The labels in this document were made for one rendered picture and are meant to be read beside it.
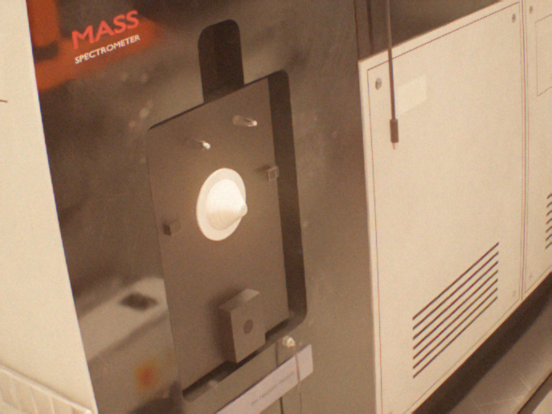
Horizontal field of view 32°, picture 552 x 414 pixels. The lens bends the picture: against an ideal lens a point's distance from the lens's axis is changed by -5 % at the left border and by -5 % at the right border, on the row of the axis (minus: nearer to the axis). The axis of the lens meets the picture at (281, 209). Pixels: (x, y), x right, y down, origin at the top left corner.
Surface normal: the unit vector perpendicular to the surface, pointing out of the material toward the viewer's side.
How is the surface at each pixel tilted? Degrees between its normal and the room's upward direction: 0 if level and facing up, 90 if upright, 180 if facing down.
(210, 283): 90
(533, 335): 0
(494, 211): 90
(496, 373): 0
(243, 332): 90
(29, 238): 90
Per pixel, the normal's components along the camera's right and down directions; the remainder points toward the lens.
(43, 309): -0.61, 0.37
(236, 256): 0.79, 0.18
